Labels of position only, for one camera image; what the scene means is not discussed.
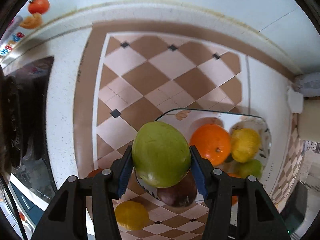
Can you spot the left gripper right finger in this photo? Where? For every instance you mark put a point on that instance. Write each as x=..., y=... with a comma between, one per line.
x=238, y=208

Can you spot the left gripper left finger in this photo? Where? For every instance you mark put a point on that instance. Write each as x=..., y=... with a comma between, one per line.
x=65, y=216

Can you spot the small green apple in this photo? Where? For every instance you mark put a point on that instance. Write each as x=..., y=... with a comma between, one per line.
x=250, y=168

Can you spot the large yellow lemon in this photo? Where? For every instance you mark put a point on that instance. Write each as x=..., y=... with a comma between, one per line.
x=131, y=215

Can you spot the small yellow lemon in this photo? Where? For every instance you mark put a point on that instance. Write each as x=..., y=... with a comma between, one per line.
x=245, y=144

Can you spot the dark red apple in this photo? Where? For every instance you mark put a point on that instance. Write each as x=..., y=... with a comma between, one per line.
x=182, y=194

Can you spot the large green apple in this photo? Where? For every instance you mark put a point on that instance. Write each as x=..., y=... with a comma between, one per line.
x=161, y=155

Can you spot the blue cabinet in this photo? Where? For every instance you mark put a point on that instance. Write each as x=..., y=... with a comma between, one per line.
x=31, y=212

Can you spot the black gas stove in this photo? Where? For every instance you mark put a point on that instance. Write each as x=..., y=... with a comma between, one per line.
x=23, y=128

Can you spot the beige utensil holder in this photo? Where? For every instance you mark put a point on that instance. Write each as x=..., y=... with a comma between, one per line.
x=309, y=121

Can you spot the floral ceramic plate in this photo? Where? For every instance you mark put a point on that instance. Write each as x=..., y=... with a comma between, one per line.
x=187, y=121

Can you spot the crumpled white tissue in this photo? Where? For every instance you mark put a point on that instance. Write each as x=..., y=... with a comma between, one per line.
x=295, y=100

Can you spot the silver spray can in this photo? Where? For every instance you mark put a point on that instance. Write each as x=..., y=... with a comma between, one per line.
x=308, y=84

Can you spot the checkered brown table mat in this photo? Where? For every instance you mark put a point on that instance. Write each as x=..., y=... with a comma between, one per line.
x=132, y=72

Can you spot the colourful wall stickers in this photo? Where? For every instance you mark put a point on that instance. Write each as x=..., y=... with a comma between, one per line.
x=20, y=25

